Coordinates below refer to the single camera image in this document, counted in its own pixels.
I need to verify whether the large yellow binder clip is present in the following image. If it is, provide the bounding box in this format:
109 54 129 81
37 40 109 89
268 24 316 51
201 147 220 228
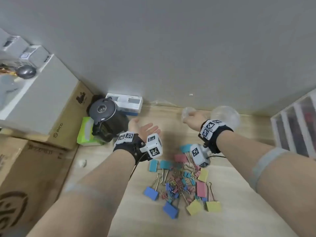
197 168 209 183
181 192 203 216

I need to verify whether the black electric kettle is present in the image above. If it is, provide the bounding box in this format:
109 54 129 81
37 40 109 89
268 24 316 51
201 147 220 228
88 97 129 144

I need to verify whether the large blue binder clip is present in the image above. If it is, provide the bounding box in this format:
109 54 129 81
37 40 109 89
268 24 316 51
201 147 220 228
143 173 164 201
162 197 180 220

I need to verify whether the silver clip handle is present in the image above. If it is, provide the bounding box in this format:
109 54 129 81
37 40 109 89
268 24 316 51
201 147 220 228
205 182 222 213

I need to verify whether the white plastic drawer organiser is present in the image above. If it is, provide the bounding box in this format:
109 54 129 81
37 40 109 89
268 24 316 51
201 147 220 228
270 88 316 161

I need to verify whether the large pink binder clip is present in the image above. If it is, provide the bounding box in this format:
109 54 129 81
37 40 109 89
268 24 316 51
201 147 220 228
174 154 189 164
196 181 207 198

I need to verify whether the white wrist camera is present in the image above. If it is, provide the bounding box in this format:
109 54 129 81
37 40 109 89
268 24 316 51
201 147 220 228
140 133 163 160
189 143 213 169

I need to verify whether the clear plastic wrap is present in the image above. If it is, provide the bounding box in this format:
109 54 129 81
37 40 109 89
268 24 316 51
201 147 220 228
148 99 181 108

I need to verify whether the pile of small colourful clips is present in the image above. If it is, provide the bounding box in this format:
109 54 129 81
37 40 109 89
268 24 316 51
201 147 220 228
160 165 202 203

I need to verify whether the brown cardboard box white top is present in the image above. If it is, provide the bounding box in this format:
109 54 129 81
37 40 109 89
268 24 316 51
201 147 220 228
0 54 94 150

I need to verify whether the small white box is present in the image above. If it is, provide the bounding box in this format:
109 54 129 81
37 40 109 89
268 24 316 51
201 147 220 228
19 45 54 69
0 28 30 60

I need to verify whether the black marker wrist strap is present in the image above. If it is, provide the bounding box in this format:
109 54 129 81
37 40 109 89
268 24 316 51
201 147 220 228
197 119 234 154
113 130 153 166

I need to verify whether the person's left hand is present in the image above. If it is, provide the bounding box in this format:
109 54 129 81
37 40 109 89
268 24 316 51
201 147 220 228
128 118 162 142

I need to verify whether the large clear plastic jar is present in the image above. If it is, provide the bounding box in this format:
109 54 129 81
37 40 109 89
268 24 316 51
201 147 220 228
211 105 240 129

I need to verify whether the big brown box black logo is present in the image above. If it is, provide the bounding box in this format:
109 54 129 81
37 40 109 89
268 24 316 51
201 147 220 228
0 134 79 237

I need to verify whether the person's left forearm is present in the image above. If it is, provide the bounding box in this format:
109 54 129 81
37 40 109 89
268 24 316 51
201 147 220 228
26 143 138 237

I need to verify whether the green tissue pack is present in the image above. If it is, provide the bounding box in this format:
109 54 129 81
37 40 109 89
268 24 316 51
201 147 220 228
76 117 104 146

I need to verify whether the small clear plastic jar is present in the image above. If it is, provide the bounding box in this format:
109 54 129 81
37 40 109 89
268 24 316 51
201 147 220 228
181 107 197 122

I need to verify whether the person's right hand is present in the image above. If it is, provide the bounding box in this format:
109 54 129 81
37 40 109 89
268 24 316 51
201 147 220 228
184 111 213 132

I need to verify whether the person's right forearm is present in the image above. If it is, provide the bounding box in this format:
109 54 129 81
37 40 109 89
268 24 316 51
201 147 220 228
215 130 316 237

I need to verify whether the white and blue box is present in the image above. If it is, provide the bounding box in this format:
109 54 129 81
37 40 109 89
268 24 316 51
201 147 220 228
105 93 144 116

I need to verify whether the grey computer mouse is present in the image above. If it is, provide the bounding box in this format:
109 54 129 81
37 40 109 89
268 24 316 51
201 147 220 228
15 65 38 79

